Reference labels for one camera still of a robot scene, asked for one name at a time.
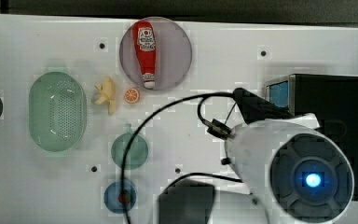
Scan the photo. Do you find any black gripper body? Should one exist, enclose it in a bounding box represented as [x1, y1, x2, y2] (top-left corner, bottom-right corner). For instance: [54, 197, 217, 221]
[233, 88, 292, 124]

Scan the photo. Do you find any black toaster oven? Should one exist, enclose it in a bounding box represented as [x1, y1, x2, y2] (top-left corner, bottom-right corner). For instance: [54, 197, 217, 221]
[264, 74, 358, 201]

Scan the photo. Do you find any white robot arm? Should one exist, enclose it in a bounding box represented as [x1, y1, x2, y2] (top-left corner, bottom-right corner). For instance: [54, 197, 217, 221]
[225, 88, 354, 224]

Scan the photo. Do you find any grey round plate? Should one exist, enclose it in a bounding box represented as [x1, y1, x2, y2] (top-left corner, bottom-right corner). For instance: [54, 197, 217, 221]
[119, 17, 192, 91]

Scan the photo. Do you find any orange slice toy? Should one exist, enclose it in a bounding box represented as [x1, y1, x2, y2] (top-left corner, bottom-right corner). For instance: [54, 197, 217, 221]
[124, 88, 140, 104]

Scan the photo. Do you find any red ketchup bottle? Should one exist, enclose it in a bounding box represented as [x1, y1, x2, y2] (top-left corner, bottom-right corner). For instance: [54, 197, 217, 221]
[131, 20, 157, 89]

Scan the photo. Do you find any peeled toy banana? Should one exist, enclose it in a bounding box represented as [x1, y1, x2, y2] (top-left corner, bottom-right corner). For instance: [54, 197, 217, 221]
[94, 77, 117, 116]

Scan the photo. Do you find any red toy strawberry in bowl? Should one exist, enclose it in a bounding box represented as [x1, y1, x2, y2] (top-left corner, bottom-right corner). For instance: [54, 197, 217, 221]
[118, 191, 131, 204]

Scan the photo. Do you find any blue bowl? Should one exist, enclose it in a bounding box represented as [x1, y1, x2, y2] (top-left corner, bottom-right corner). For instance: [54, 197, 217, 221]
[103, 179, 137, 214]

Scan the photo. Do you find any green oval colander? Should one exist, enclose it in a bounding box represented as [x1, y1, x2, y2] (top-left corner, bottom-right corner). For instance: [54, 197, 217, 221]
[28, 72, 87, 152]

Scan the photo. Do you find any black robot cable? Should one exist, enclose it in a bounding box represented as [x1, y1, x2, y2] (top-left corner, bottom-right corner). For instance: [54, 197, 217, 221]
[119, 91, 243, 224]

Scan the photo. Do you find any black camera mount box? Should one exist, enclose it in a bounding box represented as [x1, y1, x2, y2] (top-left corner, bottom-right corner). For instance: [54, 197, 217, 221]
[158, 179, 215, 224]

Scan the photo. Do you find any green pot with handle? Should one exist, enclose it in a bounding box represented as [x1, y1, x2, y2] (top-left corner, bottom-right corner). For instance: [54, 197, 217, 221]
[111, 124, 149, 170]

